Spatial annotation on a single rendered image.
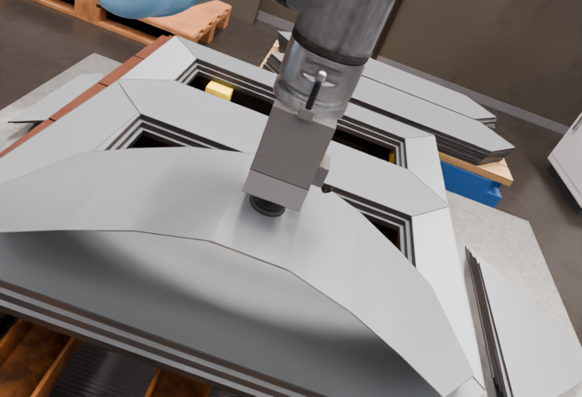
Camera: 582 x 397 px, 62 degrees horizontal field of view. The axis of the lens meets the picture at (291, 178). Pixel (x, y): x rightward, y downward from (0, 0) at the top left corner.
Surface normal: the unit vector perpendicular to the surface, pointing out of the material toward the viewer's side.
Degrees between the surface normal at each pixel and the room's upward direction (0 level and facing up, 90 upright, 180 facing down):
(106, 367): 0
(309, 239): 18
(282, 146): 90
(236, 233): 1
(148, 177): 25
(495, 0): 90
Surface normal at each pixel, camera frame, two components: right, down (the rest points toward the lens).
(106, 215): -0.11, -0.85
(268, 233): 0.33, -0.77
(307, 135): -0.13, 0.53
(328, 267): 0.59, -0.63
